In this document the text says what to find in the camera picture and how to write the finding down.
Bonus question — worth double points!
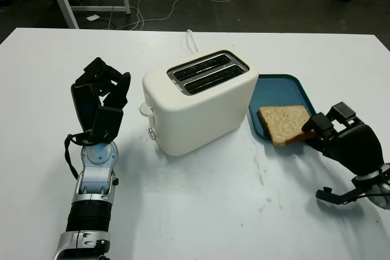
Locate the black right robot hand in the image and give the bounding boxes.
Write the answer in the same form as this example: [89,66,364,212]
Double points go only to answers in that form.
[301,101,385,179]

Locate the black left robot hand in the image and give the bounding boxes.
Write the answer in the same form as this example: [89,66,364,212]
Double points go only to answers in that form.
[70,57,132,135]

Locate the brown bread slice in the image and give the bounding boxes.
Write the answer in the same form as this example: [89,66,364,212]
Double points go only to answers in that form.
[258,105,317,147]

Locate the white two-slot toaster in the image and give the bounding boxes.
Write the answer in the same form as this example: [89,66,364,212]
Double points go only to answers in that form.
[139,49,260,158]

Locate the blue plastic tray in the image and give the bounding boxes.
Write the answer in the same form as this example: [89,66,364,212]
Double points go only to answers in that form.
[247,73,318,144]

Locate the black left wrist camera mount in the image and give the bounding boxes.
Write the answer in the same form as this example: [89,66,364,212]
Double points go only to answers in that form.
[90,106,124,144]

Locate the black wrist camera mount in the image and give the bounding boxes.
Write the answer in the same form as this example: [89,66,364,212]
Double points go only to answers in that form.
[90,106,124,144]
[315,184,368,206]

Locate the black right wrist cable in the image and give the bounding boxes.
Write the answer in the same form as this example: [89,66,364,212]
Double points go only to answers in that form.
[375,164,390,197]

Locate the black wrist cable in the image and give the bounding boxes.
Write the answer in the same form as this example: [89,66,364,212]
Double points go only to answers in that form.
[63,131,94,181]
[375,164,390,197]

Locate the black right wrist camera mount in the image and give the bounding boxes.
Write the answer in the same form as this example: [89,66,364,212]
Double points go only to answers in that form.
[315,184,368,206]

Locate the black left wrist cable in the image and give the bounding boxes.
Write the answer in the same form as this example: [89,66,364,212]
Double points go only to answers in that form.
[63,131,94,181]

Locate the white toaster power cord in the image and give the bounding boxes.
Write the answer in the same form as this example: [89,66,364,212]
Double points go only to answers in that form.
[185,29,199,54]

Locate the white floor cable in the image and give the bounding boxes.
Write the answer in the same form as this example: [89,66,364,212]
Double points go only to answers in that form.
[133,0,266,32]

